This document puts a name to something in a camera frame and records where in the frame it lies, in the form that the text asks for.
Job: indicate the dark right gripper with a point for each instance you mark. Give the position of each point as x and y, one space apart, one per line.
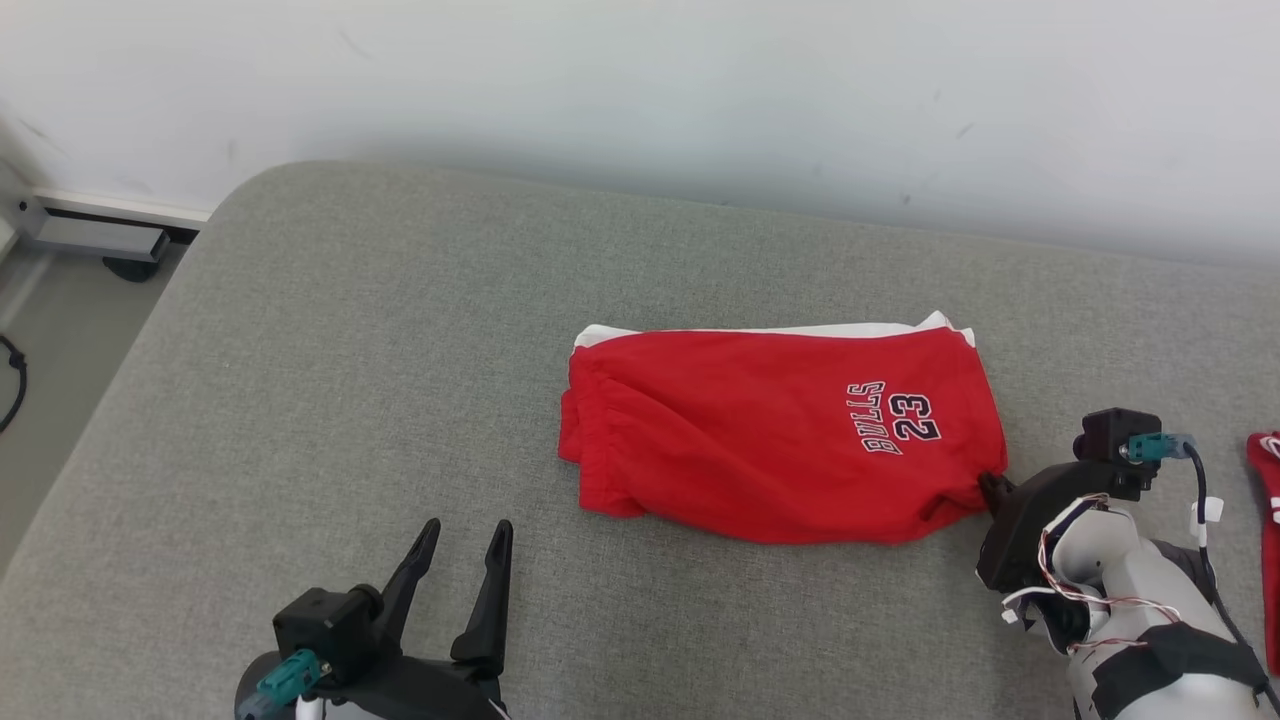
1040 520

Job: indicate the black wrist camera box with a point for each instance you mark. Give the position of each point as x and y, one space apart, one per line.
325 625
1115 445

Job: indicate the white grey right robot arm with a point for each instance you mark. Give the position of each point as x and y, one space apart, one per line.
1160 620

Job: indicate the white skirting board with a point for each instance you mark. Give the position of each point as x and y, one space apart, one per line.
130 207

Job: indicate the teal camera connector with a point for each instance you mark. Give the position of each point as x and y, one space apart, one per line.
1155 447
288 677

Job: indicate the teal right camera connector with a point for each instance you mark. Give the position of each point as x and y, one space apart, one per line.
1155 447

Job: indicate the black round foot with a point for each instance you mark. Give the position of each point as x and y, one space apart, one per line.
132 268

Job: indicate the teal left camera connector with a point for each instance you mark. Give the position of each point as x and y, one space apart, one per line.
288 677

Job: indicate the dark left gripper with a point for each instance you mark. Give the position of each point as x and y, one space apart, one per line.
420 695

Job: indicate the red garment with white panel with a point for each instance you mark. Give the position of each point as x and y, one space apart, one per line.
1270 560

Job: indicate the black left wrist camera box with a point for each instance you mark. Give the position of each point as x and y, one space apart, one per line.
325 625

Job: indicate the red Bulls 23 shorts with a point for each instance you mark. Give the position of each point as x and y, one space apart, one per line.
750 440

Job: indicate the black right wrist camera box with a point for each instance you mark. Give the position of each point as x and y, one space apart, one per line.
1115 445

